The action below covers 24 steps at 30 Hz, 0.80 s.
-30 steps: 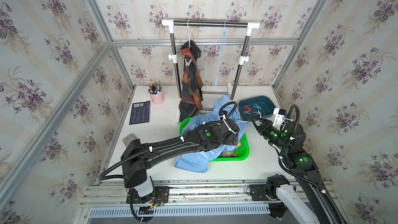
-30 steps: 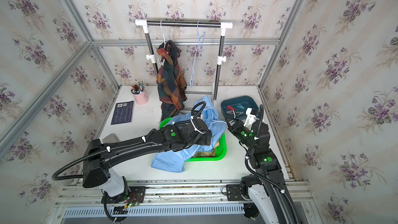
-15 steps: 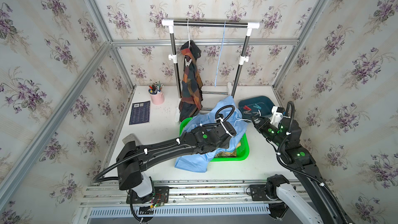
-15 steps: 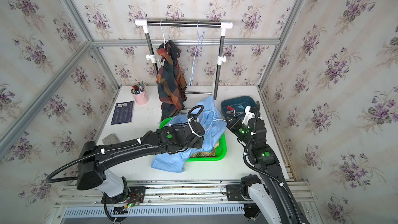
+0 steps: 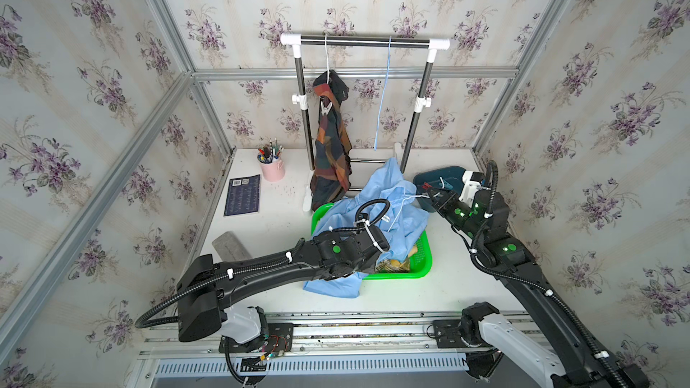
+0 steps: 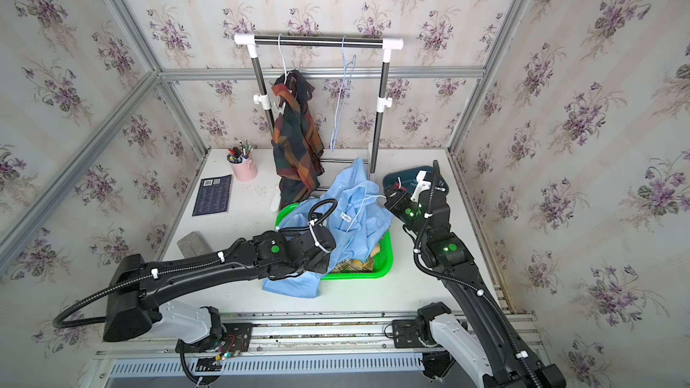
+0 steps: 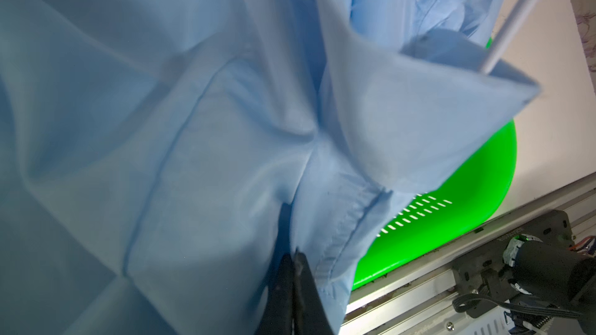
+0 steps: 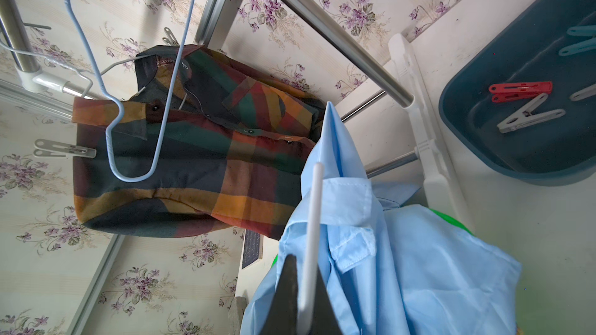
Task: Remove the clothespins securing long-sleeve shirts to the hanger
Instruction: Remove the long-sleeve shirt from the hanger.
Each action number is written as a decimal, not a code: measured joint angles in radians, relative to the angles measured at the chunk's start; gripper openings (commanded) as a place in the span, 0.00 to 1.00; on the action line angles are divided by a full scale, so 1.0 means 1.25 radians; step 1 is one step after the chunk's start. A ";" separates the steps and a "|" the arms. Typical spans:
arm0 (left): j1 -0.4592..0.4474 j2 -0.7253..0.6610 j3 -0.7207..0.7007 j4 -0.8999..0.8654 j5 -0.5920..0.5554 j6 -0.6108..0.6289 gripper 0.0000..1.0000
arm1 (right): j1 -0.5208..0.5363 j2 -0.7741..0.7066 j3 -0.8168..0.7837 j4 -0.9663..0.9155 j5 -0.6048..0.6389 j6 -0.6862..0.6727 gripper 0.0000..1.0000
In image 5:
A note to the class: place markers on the metal clothes rack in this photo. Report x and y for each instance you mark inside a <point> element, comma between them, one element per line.
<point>297,41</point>

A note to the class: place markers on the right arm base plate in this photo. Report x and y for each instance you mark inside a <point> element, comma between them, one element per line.
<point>457,333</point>

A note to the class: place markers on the white hanger of blue shirt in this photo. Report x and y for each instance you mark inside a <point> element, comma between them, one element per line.
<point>405,209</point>

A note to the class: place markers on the dark plaid shirt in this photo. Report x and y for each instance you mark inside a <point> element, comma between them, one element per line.
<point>332,165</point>

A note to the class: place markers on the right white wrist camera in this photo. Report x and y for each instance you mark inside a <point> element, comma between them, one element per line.
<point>472,183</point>

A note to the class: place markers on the green plastic basket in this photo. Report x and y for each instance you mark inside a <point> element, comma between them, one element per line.
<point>419,264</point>

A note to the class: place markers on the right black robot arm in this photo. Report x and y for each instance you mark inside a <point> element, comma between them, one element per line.
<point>574,357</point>

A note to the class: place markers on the yellow plaid shirt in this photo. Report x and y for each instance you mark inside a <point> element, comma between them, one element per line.
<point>395,266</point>

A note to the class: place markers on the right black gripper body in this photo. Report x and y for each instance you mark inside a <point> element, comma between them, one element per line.
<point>455,210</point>

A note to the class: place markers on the pink pen cup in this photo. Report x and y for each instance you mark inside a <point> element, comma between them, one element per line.
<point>270,159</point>

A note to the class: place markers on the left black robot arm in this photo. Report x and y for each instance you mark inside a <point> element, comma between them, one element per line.
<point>206,296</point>

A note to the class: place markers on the light blue shirt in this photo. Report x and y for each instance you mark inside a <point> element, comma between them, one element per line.
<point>387,183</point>

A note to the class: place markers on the dark blue booklet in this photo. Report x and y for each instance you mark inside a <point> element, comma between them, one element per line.
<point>243,196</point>

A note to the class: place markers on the light blue wire hanger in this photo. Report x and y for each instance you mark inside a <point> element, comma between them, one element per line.
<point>383,92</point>

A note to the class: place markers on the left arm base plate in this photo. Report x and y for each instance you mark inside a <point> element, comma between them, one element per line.
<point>275,341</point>

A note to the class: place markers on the dark teal plastic bin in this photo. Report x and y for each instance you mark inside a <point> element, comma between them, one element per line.
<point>450,178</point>

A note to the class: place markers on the grey sponge block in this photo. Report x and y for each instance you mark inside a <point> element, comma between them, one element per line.
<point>229,248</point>

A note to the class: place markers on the white hanger of dark shirt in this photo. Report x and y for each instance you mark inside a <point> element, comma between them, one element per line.
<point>327,59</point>

